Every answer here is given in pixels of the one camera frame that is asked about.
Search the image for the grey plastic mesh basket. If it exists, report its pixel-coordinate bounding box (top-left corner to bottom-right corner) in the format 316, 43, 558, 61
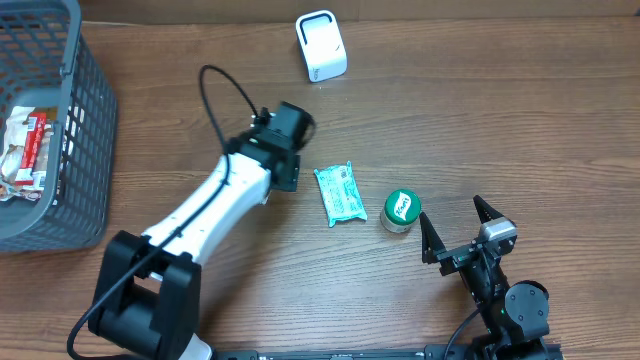
1, 0, 118, 252

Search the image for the green lid glass jar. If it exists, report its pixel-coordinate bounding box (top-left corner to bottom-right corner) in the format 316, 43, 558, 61
380, 189, 422, 233

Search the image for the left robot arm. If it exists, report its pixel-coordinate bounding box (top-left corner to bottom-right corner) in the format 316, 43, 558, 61
82, 102, 316, 359

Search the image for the white brown snack wrapper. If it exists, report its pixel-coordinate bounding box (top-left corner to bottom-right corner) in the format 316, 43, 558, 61
1, 106, 57, 202

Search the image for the red white snack bar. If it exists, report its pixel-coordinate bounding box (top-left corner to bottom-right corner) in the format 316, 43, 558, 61
15, 112, 47, 186

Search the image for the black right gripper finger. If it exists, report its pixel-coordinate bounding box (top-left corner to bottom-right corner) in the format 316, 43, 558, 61
473, 195, 503, 224
419, 212, 446, 264

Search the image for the white barcode scanner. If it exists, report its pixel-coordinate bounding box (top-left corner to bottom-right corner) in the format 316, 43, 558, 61
295, 10, 348, 83

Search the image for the teal wipes packet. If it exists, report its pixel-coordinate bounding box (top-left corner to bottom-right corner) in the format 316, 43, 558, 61
314, 161, 368, 228

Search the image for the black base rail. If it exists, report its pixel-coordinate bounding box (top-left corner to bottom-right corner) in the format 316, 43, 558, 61
209, 342, 566, 360

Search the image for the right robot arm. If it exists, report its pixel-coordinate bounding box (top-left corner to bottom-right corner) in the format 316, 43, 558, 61
419, 195, 560, 359

